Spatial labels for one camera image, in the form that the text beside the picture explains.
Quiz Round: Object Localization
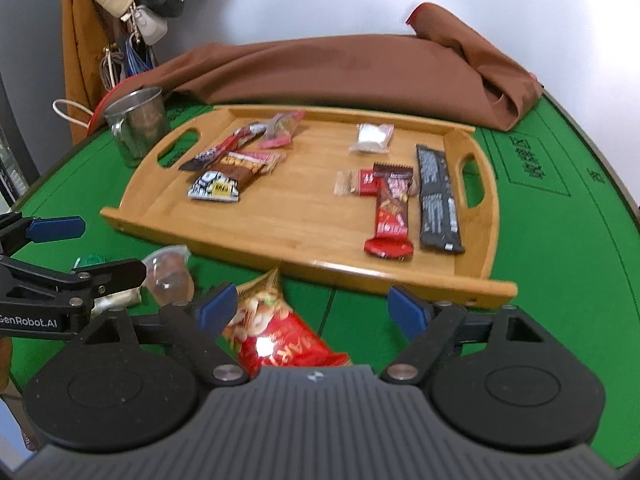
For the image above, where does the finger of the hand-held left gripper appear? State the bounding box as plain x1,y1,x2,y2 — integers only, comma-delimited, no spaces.
0,212,87,257
69,258,147,297

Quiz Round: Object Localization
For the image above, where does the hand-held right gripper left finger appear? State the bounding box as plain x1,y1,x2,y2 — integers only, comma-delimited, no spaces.
75,282,251,388

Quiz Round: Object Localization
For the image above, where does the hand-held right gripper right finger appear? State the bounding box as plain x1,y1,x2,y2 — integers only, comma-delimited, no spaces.
380,285,558,388

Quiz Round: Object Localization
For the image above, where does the green snack packet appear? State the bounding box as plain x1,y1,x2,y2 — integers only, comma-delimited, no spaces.
74,252,142,311

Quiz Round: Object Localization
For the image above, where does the clear jelly cup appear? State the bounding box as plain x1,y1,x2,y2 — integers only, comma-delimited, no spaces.
141,245,196,308

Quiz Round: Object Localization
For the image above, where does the red mixed nut packet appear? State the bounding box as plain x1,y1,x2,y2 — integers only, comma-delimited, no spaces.
220,267,351,381

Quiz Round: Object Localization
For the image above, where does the brown and red wafer bar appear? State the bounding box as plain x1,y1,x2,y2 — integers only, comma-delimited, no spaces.
363,162,415,261

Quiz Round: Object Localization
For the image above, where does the long black snack bar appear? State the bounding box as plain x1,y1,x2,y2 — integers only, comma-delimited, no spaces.
416,143,466,255

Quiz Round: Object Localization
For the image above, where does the wooden tray with handles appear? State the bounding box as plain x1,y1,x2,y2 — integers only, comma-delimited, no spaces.
100,105,519,310

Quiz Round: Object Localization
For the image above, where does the red biscuit packet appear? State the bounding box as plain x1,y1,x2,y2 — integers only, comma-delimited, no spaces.
333,168,381,197

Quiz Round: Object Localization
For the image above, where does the brown peanut bar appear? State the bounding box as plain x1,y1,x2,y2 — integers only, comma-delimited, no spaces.
187,150,287,202

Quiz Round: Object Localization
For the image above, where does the dark red snack bar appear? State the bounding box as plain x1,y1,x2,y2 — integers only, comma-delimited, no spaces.
178,122,268,172

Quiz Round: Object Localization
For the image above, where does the grey cabinet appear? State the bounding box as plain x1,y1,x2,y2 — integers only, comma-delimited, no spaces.
0,70,41,206

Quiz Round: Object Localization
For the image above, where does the red flat item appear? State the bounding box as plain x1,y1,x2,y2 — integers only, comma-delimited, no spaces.
87,80,131,133

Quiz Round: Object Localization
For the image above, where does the metal cup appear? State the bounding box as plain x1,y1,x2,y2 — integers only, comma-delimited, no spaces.
104,86,171,168

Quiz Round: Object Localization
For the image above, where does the orange-brown hanging coat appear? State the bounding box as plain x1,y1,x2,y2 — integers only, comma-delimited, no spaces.
61,0,116,146

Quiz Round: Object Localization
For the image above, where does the small white packet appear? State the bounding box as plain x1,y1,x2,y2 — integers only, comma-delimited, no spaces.
348,122,394,155

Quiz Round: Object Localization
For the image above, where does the pink candy packet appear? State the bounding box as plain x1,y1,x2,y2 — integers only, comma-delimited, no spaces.
257,110,306,150

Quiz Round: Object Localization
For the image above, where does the white pouch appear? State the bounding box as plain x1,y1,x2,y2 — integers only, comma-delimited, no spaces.
129,5,167,46

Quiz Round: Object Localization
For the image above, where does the brown cloth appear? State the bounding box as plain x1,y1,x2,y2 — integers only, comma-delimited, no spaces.
135,2,544,133

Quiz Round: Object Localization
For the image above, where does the white cord loop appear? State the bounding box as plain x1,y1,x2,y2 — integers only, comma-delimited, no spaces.
52,99,96,126

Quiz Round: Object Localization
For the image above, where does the bundle of keys and lanyards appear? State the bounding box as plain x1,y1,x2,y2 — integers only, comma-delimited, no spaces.
100,35,156,92

